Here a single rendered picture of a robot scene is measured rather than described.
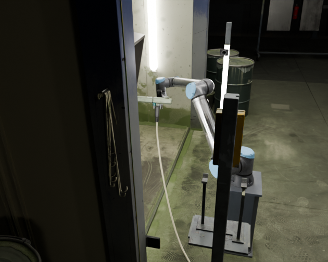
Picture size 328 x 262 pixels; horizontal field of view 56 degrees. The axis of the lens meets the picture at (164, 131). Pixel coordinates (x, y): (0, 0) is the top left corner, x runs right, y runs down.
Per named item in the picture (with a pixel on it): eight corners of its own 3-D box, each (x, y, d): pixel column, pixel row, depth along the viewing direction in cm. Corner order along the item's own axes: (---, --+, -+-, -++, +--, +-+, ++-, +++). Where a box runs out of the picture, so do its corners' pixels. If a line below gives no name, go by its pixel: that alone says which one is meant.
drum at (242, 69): (211, 107, 540) (213, 56, 500) (243, 106, 539) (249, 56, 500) (216, 121, 487) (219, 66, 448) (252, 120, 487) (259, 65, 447)
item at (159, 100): (171, 121, 263) (172, 95, 254) (170, 123, 258) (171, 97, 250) (116, 117, 269) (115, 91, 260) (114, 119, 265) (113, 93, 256)
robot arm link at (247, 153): (256, 171, 231) (260, 151, 223) (239, 178, 224) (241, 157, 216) (242, 161, 243) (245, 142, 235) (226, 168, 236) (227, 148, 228)
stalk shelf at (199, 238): (188, 244, 164) (188, 242, 164) (194, 216, 184) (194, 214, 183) (248, 256, 157) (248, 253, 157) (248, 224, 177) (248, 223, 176)
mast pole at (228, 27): (216, 162, 380) (226, 22, 307) (216, 160, 384) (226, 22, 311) (220, 162, 379) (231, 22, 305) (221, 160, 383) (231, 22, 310)
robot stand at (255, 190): (252, 231, 277) (261, 171, 248) (252, 258, 250) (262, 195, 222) (217, 225, 284) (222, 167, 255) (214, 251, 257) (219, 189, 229)
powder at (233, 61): (215, 59, 500) (215, 57, 499) (248, 58, 499) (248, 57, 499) (220, 67, 451) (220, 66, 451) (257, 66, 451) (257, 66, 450)
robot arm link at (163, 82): (164, 76, 286) (165, 89, 290) (152, 78, 281) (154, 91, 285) (168, 77, 278) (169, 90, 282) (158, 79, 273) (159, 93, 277)
